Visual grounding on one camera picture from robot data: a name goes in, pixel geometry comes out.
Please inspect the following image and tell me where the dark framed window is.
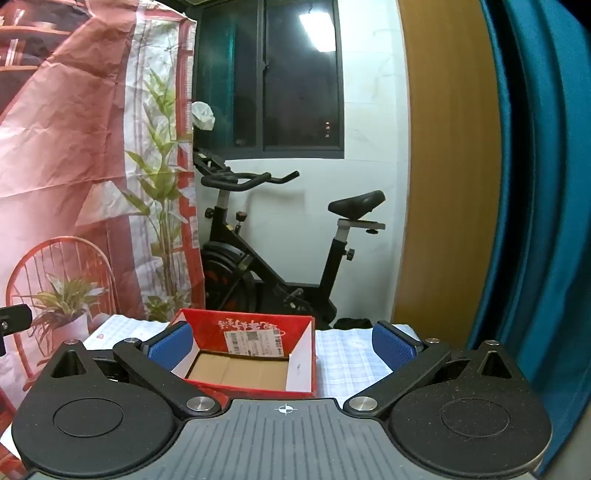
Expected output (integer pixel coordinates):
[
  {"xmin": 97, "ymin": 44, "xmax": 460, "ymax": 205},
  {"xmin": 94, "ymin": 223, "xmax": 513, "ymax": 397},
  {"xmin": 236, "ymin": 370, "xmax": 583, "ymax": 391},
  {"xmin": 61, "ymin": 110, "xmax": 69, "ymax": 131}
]
[{"xmin": 194, "ymin": 0, "xmax": 346, "ymax": 160}]

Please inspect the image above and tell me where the printed backdrop cloth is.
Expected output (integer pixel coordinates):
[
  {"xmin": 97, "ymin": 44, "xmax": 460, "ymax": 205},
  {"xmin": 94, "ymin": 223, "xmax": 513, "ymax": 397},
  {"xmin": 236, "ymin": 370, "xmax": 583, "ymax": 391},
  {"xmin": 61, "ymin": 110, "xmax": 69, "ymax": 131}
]
[{"xmin": 0, "ymin": 0, "xmax": 207, "ymax": 416}]

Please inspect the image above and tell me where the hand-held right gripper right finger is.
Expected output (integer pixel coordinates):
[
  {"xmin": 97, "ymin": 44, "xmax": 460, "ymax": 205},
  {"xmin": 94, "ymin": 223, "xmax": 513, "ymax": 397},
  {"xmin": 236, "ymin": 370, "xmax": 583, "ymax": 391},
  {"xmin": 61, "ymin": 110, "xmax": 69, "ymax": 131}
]
[{"xmin": 346, "ymin": 320, "xmax": 527, "ymax": 418}]

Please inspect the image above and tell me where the teal curtain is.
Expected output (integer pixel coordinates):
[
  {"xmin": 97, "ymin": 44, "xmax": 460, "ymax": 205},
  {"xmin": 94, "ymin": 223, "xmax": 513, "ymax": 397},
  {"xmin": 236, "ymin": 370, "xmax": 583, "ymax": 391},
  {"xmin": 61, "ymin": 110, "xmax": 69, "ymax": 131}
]
[{"xmin": 466, "ymin": 0, "xmax": 591, "ymax": 476}]

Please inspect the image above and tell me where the red strawberry print cardboard box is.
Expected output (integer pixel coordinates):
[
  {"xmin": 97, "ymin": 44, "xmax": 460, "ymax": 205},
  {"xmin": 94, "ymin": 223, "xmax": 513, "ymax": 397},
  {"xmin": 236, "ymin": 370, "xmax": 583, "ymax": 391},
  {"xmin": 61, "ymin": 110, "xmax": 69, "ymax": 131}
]
[{"xmin": 171, "ymin": 309, "xmax": 318, "ymax": 398}]

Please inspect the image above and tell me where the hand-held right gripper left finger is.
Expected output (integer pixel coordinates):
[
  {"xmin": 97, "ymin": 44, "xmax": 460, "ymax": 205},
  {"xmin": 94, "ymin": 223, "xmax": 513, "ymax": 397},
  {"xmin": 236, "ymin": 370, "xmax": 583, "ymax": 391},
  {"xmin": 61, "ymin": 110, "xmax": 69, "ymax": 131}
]
[{"xmin": 39, "ymin": 322, "xmax": 220, "ymax": 420}]

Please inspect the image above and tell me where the black exercise bike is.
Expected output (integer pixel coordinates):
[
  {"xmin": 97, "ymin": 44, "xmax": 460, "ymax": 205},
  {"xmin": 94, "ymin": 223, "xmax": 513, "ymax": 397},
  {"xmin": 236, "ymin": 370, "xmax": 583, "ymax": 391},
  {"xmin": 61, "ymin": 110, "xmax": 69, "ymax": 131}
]
[{"xmin": 193, "ymin": 150, "xmax": 386, "ymax": 330}]

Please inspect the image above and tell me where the wooden door panel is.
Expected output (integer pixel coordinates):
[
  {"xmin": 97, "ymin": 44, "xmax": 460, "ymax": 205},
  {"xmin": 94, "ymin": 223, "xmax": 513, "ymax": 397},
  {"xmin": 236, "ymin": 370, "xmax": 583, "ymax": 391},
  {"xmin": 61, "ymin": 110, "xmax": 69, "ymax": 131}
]
[{"xmin": 398, "ymin": 0, "xmax": 504, "ymax": 347}]

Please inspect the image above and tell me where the white plastic bag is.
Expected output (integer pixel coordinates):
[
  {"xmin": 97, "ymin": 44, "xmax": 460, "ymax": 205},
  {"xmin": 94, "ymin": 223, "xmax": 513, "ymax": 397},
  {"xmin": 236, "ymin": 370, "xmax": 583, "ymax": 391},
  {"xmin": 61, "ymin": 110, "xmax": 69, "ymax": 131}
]
[{"xmin": 191, "ymin": 102, "xmax": 216, "ymax": 131}]

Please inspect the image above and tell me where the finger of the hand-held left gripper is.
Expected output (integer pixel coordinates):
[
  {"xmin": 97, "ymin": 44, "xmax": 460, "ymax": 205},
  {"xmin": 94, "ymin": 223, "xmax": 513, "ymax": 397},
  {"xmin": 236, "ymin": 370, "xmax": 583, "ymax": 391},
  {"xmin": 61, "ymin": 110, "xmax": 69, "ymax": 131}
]
[{"xmin": 0, "ymin": 305, "xmax": 34, "ymax": 356}]

